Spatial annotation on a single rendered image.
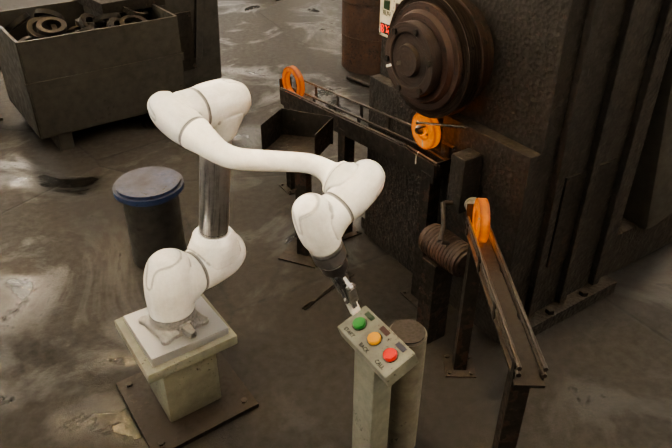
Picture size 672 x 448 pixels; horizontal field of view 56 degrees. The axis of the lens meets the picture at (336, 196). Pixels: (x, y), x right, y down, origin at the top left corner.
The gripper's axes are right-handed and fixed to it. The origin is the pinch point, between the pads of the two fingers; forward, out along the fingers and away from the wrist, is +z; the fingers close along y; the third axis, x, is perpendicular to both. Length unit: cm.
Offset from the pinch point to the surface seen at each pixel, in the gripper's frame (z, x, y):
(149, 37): 18, -35, 297
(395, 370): 10.1, 2.2, -19.1
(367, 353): 9.7, 4.6, -9.4
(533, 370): 8, -23, -45
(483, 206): 12, -58, 9
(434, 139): 16, -74, 54
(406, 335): 22.2, -10.3, -4.4
